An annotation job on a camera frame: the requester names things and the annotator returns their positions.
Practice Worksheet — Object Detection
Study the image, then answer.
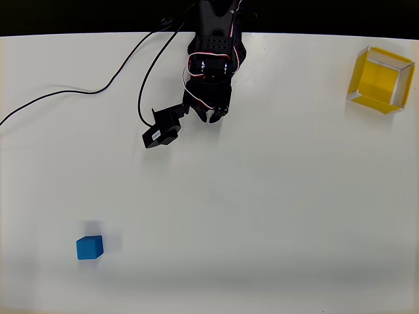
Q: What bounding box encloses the red white servo wire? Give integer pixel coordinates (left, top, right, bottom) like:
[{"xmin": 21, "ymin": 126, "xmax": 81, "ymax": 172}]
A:
[{"xmin": 181, "ymin": 51, "xmax": 230, "ymax": 111}]

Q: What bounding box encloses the yellow open box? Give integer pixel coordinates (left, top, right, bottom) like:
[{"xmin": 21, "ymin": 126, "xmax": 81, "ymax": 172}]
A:
[{"xmin": 346, "ymin": 45, "xmax": 416, "ymax": 116}]

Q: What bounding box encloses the blue cube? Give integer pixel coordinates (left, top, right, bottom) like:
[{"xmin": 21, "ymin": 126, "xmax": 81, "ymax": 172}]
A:
[{"xmin": 76, "ymin": 235, "xmax": 104, "ymax": 261}]

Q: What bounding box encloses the thin black camera cable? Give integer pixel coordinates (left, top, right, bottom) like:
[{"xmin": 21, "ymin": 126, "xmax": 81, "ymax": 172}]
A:
[{"xmin": 0, "ymin": 0, "xmax": 199, "ymax": 128}]

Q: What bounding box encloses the black wrist-mounted camera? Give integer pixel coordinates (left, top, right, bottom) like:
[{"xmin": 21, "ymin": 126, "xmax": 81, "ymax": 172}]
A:
[{"xmin": 141, "ymin": 103, "xmax": 190, "ymax": 150}]

